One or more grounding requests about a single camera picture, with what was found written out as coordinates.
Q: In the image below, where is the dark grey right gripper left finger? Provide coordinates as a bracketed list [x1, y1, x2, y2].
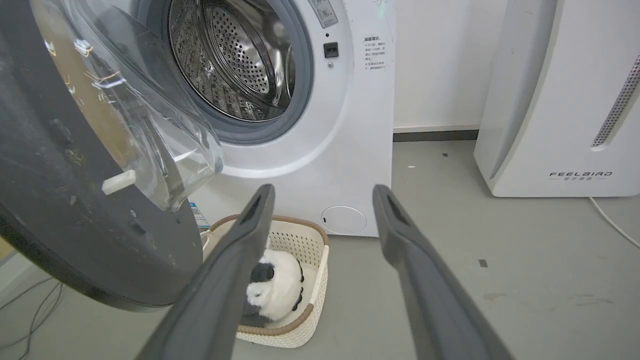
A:
[136, 184, 276, 360]

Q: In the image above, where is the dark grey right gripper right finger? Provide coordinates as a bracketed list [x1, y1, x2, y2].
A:
[372, 184, 516, 360]

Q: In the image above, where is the white front-load washing machine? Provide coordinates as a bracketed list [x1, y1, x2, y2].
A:
[107, 0, 397, 238]

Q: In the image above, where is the round dark washing machine door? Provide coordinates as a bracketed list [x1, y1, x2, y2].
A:
[0, 0, 225, 313]

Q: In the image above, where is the black and white plush panda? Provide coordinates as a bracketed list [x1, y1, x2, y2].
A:
[241, 248, 305, 328]

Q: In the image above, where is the white woven laundry basket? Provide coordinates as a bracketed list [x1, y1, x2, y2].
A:
[202, 215, 330, 349]

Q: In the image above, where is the white Feelbird air purifier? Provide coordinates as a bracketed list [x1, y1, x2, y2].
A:
[473, 0, 640, 198]

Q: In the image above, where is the thin black floor cable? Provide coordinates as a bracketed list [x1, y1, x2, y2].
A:
[0, 277, 65, 360]

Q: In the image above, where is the white power cable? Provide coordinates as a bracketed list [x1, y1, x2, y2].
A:
[588, 196, 640, 249]

